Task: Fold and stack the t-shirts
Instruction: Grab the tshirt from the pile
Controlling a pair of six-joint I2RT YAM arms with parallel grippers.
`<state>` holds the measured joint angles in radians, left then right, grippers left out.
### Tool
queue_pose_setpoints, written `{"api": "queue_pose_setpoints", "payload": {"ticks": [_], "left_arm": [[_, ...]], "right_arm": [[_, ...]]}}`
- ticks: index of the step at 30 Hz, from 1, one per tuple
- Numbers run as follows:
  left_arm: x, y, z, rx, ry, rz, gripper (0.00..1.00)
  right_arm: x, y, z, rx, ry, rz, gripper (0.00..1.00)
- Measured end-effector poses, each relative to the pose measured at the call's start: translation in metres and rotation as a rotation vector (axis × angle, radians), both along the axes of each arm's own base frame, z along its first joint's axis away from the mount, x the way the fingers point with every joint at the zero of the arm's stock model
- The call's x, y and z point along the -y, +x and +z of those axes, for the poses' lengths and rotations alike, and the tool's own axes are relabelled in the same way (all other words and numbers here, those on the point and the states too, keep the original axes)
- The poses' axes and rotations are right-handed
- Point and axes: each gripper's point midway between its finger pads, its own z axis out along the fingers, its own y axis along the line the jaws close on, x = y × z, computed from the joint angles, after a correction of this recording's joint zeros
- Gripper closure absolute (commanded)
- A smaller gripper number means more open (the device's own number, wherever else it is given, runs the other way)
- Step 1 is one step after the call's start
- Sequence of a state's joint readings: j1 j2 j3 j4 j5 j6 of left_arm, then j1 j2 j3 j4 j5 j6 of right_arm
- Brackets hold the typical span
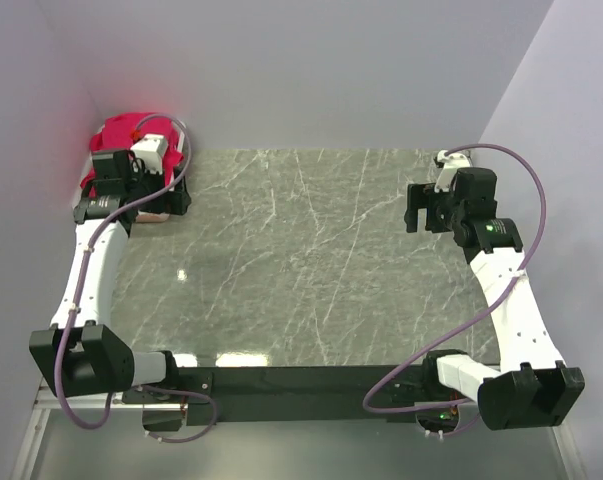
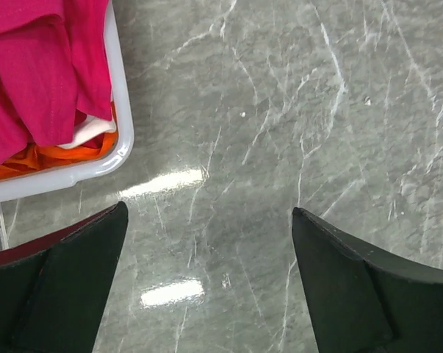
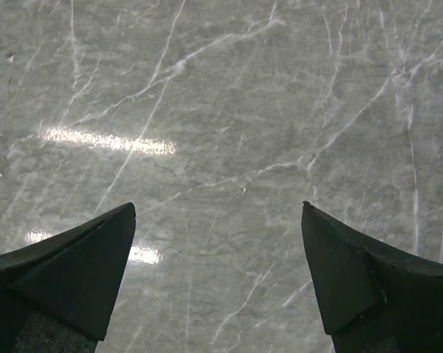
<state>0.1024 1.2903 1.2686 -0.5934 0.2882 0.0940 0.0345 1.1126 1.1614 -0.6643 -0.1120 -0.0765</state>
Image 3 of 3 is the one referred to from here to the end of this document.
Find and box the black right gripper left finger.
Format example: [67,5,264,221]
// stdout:
[0,202,136,352]

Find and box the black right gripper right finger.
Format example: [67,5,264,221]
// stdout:
[301,202,443,353]

